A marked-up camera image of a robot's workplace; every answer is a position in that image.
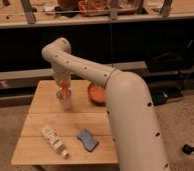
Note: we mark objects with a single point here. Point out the blue sponge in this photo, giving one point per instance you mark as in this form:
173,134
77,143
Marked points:
88,141

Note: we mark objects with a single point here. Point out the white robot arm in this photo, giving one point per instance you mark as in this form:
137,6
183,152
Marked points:
133,121

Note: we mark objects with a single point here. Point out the black caster foot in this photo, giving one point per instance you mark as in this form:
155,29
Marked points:
187,149

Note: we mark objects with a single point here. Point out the orange pepper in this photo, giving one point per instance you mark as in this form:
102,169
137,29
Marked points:
64,93

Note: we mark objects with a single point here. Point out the black bag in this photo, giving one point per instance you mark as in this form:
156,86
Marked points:
169,56

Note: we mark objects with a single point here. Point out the white plastic bottle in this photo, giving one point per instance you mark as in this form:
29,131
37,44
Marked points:
54,141

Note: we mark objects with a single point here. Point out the wooden table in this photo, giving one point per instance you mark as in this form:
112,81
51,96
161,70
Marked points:
45,109

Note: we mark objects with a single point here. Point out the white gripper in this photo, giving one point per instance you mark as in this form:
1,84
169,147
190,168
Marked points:
61,76

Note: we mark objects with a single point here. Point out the orange bowl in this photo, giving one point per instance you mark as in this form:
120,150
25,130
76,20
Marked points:
96,93

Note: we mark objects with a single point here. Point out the metal shelf frame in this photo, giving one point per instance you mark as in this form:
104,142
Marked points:
38,13

